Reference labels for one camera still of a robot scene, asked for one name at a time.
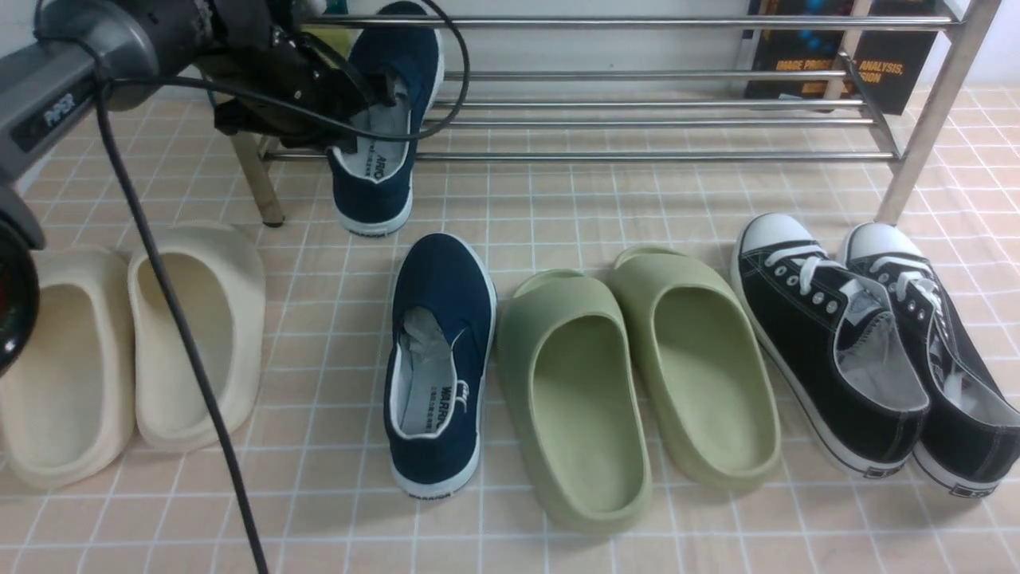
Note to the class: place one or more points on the black canvas sneaker, left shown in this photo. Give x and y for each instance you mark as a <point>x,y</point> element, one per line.
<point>832,334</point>

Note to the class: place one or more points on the steel shoe rack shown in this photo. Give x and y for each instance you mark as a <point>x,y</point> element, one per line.
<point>847,102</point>

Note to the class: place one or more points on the black canvas sneaker, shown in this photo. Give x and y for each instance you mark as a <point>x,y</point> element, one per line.
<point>832,334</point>
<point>970,439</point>

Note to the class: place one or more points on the black image processing book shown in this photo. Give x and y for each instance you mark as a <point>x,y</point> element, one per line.
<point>889,62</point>

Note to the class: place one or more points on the cream slipper, inner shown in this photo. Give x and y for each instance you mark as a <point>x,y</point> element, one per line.
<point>220,282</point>

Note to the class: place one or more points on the black canvas sneaker, right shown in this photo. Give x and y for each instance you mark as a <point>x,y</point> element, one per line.
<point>970,439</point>

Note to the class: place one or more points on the cream slipper, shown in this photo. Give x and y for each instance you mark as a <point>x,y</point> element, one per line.
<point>68,403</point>
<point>220,282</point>

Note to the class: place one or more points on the green slipper, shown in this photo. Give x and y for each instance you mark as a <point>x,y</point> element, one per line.
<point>564,366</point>
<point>697,354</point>

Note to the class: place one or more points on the green slipper, right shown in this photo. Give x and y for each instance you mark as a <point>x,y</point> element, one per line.
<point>697,354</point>

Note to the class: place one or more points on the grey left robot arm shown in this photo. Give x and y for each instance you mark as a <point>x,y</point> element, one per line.
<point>49,86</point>

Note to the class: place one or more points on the cream slipper, outer left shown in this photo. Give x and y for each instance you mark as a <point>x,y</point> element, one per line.
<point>68,403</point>

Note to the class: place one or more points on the navy canvas shoe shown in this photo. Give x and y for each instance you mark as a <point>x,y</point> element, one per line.
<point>443,325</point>
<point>373,190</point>

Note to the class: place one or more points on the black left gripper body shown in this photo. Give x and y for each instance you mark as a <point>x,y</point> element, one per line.
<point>258,46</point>

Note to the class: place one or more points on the green slipper, left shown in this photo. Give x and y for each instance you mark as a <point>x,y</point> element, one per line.
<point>564,366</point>

